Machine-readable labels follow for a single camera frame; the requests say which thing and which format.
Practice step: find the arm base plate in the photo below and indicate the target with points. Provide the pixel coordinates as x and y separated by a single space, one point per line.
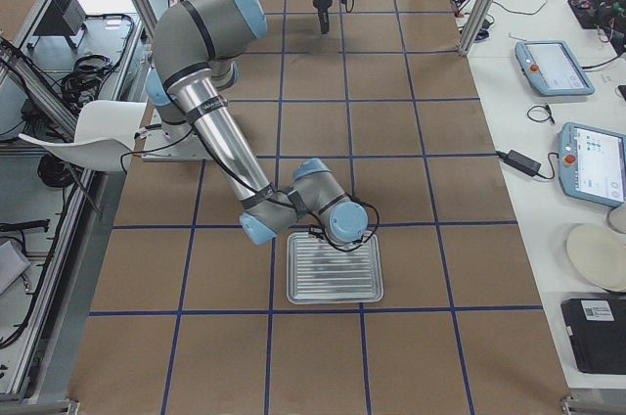
168 142

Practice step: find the far blue teach pendant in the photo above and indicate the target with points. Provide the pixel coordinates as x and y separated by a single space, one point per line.
551 68

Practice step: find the near blue teach pendant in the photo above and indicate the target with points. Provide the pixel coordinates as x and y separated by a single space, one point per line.
592 164

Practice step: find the silver ribbed metal tray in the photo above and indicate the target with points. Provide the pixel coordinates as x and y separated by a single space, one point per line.
320 274

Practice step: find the black power adapter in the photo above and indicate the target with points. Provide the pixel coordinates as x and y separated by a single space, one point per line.
520 162

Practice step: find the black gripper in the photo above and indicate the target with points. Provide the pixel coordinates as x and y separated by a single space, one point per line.
321 7

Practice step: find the blue teach pendant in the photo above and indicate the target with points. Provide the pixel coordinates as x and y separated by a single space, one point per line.
592 164
551 68

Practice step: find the white round plate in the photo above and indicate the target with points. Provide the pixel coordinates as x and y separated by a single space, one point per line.
598 254

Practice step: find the white plastic chair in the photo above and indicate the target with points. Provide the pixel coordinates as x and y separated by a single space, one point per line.
103 138

